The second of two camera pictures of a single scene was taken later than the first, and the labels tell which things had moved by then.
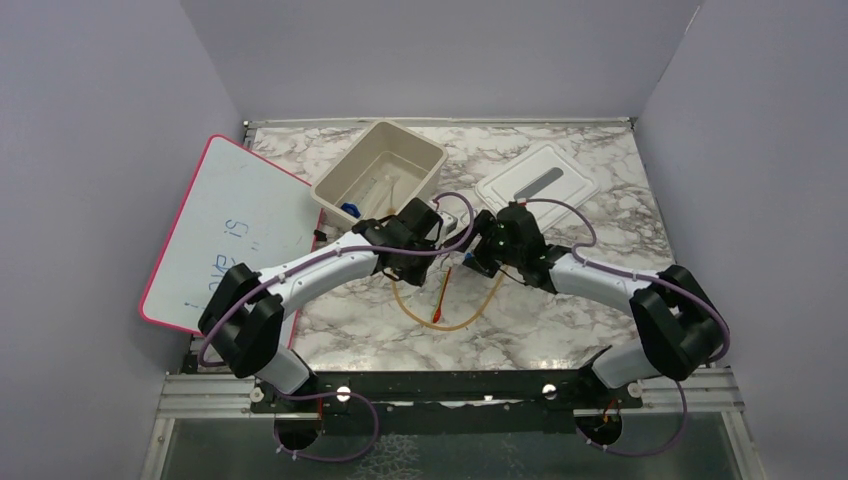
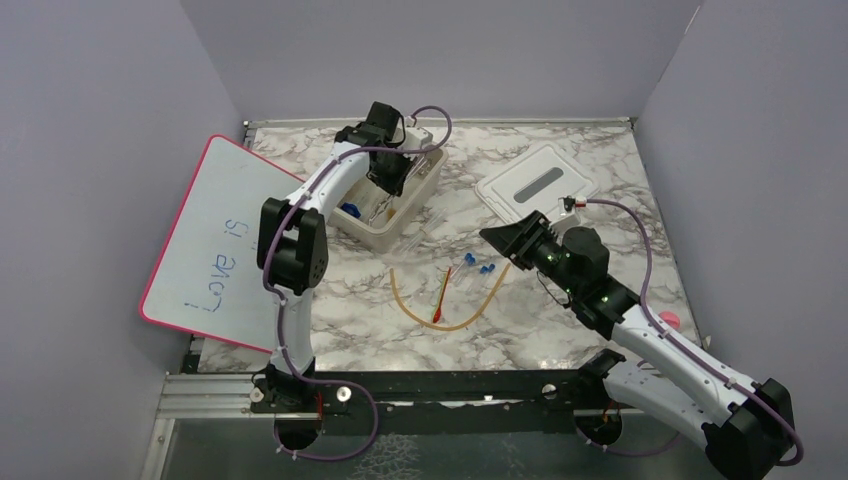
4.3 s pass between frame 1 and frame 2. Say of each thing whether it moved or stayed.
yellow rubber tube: stayed
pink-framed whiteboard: stayed
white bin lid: stayed
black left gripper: moved
